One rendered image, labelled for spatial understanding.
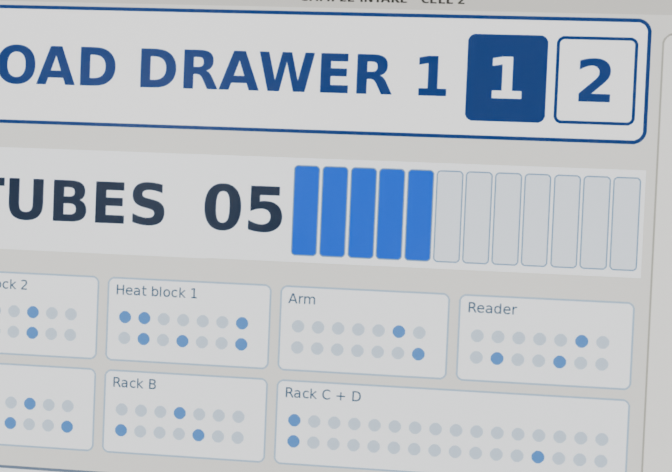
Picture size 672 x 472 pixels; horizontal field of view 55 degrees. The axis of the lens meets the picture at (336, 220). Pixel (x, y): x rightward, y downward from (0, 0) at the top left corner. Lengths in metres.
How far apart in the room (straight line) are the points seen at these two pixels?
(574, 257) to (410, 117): 0.09
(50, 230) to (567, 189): 0.22
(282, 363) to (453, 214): 0.10
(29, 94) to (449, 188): 0.18
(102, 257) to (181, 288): 0.04
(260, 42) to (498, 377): 0.17
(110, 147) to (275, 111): 0.07
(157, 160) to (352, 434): 0.14
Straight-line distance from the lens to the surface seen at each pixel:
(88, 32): 0.31
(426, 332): 0.28
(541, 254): 0.28
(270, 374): 0.29
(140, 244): 0.29
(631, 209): 0.29
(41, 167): 0.31
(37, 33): 0.32
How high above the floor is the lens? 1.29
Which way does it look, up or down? 41 degrees down
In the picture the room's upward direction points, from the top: 1 degrees counter-clockwise
